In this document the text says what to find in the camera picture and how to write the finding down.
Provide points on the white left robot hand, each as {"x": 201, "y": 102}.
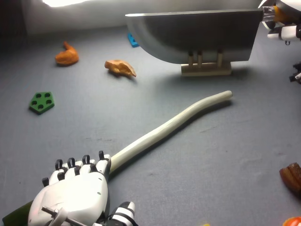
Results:
{"x": 77, "y": 188}

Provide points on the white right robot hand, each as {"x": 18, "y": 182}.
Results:
{"x": 289, "y": 31}

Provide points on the large steel kitchen knife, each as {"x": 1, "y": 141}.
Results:
{"x": 200, "y": 33}

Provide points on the long green leek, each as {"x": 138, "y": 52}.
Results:
{"x": 164, "y": 128}

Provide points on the wooden peg board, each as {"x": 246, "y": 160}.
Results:
{"x": 207, "y": 70}

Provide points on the green pentagon block with holes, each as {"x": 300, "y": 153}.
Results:
{"x": 41, "y": 100}

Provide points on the tan toy fried chicken piece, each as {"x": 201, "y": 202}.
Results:
{"x": 120, "y": 67}

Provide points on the orange toy chicken wing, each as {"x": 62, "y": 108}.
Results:
{"x": 68, "y": 57}

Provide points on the grey tablecloth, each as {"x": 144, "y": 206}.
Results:
{"x": 211, "y": 153}

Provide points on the brown ridged toy meat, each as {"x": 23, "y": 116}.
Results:
{"x": 292, "y": 176}

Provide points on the blue square block with holes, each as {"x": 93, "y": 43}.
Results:
{"x": 133, "y": 43}

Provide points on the orange red toy food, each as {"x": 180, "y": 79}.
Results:
{"x": 294, "y": 222}

